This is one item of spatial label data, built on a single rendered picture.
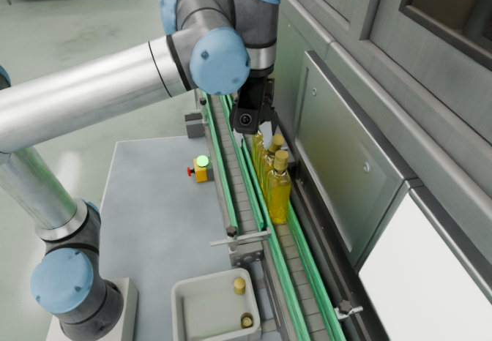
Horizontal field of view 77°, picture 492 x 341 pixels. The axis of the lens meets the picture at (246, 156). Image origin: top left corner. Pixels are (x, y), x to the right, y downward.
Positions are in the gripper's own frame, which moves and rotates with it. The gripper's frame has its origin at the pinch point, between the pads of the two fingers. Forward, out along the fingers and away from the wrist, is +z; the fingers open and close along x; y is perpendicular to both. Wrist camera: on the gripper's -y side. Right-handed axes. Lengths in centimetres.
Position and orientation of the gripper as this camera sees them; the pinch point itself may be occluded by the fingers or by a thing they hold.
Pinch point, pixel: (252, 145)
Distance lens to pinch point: 70.8
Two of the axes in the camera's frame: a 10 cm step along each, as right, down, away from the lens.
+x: -9.9, -1.1, 1.2
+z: 0.1, 7.1, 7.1
